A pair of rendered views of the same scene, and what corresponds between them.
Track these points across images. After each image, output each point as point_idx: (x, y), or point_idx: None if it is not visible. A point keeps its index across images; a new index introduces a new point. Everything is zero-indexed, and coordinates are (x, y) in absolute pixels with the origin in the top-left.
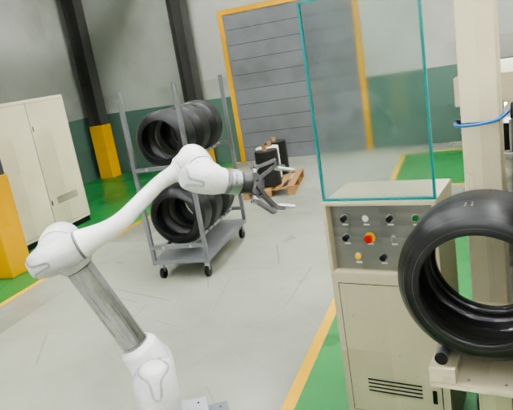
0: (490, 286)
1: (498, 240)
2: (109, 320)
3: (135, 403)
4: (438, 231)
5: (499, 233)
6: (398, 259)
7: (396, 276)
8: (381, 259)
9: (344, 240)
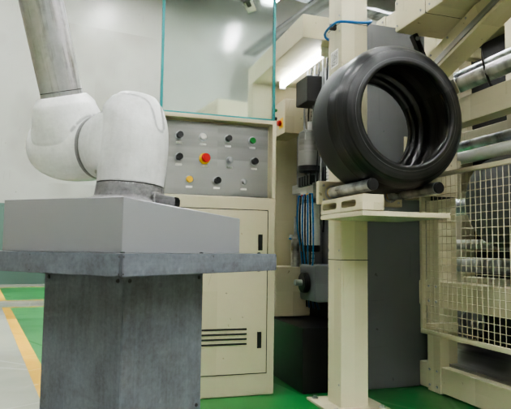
0: None
1: (363, 125)
2: (57, 27)
3: (116, 134)
4: (380, 57)
5: (422, 62)
6: (231, 183)
7: (232, 197)
8: (216, 181)
9: (179, 157)
